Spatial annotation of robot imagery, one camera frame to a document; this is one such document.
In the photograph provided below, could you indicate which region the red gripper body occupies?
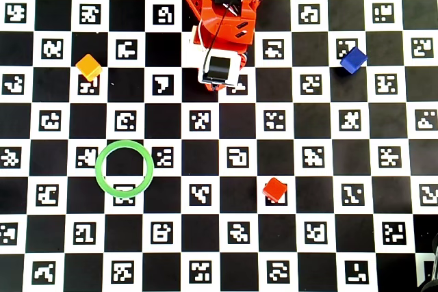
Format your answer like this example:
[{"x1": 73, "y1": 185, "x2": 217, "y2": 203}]
[{"x1": 199, "y1": 11, "x2": 257, "y2": 67}]

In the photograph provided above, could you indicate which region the blue cube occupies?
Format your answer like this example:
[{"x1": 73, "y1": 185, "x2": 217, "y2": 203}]
[{"x1": 339, "y1": 47, "x2": 368, "y2": 75}]

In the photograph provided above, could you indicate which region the orange cube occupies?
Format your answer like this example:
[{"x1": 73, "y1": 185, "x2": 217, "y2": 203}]
[{"x1": 75, "y1": 53, "x2": 103, "y2": 83}]

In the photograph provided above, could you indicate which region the red cube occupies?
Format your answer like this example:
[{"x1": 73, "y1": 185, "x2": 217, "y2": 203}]
[{"x1": 262, "y1": 177, "x2": 288, "y2": 204}]

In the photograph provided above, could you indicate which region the checkerboard marker mat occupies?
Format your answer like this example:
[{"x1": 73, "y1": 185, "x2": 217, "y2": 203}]
[{"x1": 0, "y1": 0, "x2": 438, "y2": 292}]

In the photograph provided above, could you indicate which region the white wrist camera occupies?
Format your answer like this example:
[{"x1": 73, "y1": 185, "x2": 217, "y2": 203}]
[{"x1": 187, "y1": 26, "x2": 242, "y2": 92}]

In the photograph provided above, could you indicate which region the green ring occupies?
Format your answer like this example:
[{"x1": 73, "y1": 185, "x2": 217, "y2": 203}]
[{"x1": 94, "y1": 140, "x2": 155, "y2": 199}]

